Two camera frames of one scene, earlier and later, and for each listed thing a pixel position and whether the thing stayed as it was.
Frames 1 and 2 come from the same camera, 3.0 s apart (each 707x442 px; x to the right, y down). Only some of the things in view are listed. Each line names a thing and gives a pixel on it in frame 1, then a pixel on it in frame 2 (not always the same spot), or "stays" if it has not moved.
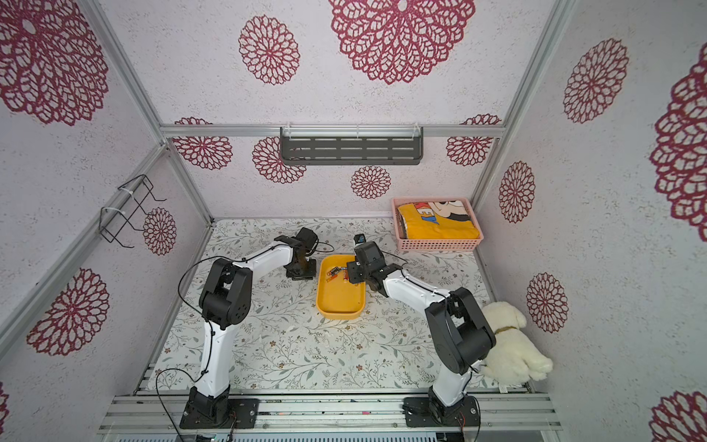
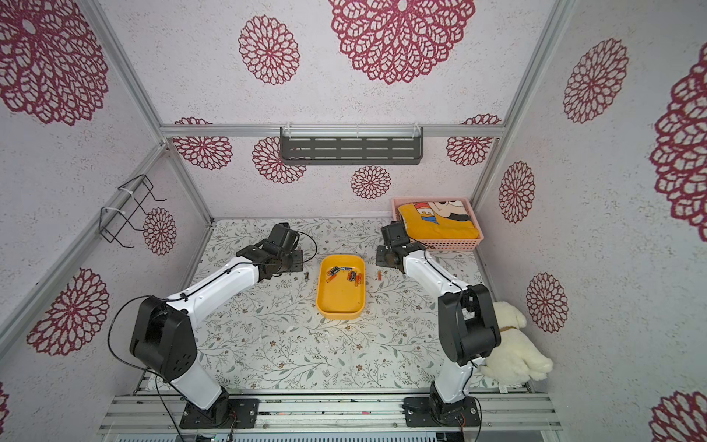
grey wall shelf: [352, 145] stays
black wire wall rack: [113, 221] stays
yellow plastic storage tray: [337, 297] stays
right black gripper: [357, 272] -> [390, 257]
